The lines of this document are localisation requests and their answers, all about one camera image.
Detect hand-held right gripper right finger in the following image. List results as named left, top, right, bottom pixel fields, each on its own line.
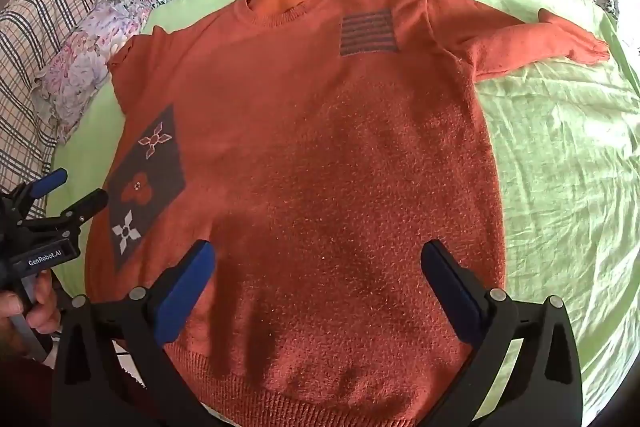
left=415, top=238, right=584, bottom=427

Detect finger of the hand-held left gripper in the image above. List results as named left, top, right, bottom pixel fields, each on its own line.
left=59, top=188, right=109, bottom=233
left=11, top=168, right=69, bottom=212

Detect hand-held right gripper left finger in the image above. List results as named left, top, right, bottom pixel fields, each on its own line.
left=52, top=239, right=236, bottom=427

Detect orange knit sweater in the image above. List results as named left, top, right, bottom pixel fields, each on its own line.
left=84, top=0, right=610, bottom=427

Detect person's left hand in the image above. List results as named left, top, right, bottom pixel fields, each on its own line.
left=0, top=272, right=64, bottom=363

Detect purple floral pillow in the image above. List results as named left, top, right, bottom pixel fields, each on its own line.
left=32, top=0, right=151, bottom=142

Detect person's dark red clothing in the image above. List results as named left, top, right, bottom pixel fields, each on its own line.
left=0, top=354, right=68, bottom=427

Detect beige plaid blanket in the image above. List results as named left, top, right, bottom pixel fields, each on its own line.
left=0, top=0, right=126, bottom=208

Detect light green bed sheet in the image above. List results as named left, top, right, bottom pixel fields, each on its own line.
left=45, top=0, right=640, bottom=427

